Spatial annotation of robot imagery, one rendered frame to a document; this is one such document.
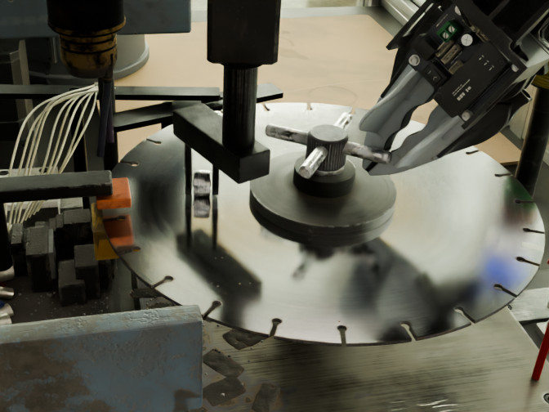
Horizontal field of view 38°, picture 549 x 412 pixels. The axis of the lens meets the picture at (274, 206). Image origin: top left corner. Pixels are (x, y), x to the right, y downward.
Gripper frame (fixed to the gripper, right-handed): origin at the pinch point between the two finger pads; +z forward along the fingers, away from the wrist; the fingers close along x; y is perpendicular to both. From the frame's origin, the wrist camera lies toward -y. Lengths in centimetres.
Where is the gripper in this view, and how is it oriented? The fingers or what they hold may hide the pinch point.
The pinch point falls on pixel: (382, 157)
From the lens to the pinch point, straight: 59.2
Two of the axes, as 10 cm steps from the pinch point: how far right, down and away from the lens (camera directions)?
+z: -5.6, 6.2, 5.5
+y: -5.2, 2.5, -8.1
